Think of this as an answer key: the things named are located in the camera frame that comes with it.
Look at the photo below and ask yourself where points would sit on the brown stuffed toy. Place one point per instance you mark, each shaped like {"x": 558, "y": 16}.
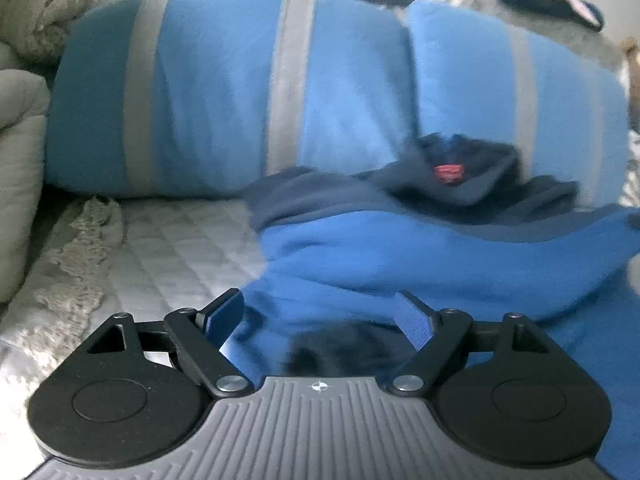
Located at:
{"x": 631, "y": 57}

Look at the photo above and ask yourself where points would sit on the blue fleece jacket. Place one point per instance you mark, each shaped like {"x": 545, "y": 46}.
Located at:
{"x": 350, "y": 250}

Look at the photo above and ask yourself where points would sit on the blue pillow with grey stripes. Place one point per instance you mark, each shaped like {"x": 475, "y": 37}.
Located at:
{"x": 215, "y": 85}
{"x": 560, "y": 100}

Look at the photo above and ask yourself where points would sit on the lace-trimmed grey cloth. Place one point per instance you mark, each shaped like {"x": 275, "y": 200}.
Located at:
{"x": 75, "y": 260}

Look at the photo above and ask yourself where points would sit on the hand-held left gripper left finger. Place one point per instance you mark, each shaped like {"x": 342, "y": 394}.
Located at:
{"x": 225, "y": 316}

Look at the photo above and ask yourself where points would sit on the white quilted bedspread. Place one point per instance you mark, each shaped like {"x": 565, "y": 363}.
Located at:
{"x": 165, "y": 260}

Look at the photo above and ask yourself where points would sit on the beige fluffy comforter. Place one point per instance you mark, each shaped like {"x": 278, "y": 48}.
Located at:
{"x": 55, "y": 5}

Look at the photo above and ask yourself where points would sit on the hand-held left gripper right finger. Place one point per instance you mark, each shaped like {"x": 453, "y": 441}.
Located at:
{"x": 412, "y": 321}

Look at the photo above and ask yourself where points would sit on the white fuzzy cloth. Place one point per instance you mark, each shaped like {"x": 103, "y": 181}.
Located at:
{"x": 500, "y": 25}

